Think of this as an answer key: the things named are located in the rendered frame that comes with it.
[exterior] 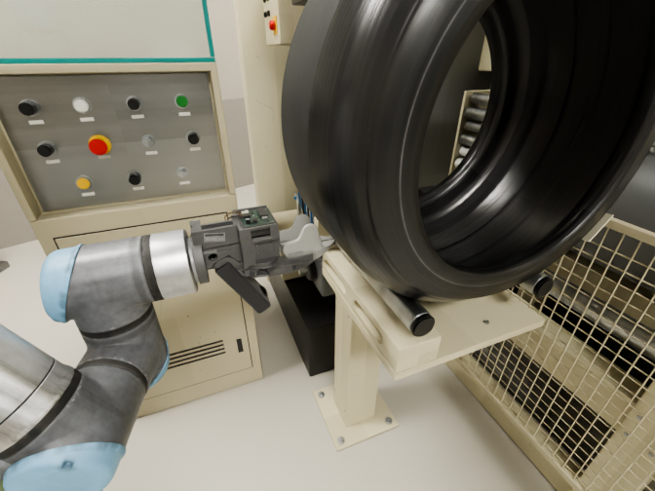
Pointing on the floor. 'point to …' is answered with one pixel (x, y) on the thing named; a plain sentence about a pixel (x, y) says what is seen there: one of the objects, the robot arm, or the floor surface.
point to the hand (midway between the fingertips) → (327, 245)
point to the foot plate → (382, 420)
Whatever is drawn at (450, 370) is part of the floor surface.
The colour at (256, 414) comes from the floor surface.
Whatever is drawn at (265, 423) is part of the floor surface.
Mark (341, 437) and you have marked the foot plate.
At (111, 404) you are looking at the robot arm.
